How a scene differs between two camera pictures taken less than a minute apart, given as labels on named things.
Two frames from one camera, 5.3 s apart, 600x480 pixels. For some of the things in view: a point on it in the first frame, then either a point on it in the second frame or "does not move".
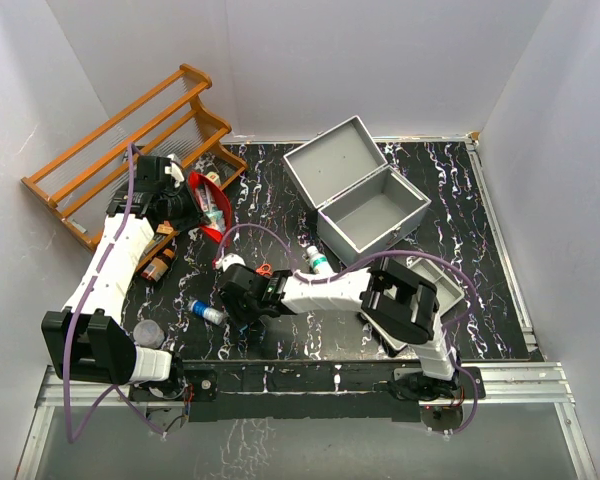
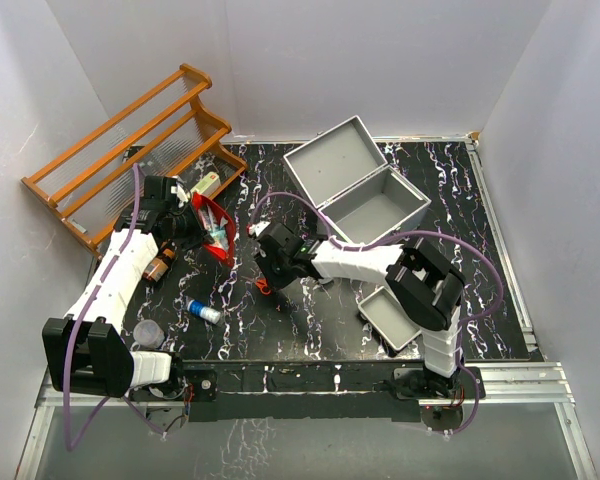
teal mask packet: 214,215 → 219,232
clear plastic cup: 148,334 does not move
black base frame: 308,391 does not move
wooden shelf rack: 78,185 does not move
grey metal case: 365,205 does not move
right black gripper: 239,316 → 264,258
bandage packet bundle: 207,198 → 209,220
